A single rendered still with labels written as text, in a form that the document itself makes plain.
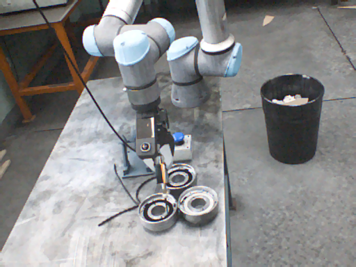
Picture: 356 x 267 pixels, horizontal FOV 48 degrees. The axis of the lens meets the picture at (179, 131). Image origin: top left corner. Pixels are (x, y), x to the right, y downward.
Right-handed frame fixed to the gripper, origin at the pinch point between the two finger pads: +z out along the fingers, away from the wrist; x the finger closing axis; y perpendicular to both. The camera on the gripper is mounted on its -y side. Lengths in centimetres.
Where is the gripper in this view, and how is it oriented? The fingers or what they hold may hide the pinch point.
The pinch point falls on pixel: (160, 168)
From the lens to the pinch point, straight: 103.6
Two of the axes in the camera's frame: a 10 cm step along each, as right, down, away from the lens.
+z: 1.7, 8.0, 5.7
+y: 0.2, -5.8, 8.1
